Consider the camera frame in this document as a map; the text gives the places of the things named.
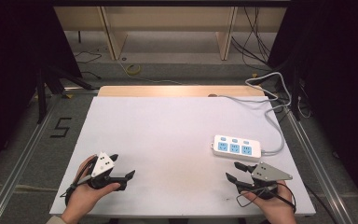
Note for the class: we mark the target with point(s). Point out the aluminium floor rail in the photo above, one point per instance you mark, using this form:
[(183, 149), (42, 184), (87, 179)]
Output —
[(320, 174), (18, 174)]

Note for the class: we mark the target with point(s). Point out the black curtain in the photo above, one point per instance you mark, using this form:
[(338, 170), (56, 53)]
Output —
[(338, 77), (12, 62)]

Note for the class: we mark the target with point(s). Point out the person's left hand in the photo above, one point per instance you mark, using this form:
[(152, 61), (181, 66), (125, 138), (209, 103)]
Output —
[(85, 194)]

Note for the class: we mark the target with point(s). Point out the black metal stand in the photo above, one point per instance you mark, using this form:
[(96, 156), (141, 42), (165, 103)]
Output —
[(296, 93), (48, 84)]

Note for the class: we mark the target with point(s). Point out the person's right hand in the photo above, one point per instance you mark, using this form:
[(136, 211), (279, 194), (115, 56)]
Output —
[(275, 205)]

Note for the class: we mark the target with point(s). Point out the light wooden shelf unit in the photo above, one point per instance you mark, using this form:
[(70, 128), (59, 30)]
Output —
[(167, 18)]

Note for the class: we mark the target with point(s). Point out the white power strip blue sockets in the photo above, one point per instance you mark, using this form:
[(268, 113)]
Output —
[(236, 147)]

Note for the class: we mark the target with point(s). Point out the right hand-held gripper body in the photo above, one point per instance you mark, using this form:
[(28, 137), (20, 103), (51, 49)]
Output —
[(267, 174)]

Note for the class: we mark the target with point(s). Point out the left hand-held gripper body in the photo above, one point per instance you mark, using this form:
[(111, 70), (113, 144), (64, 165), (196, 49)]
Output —
[(103, 165)]

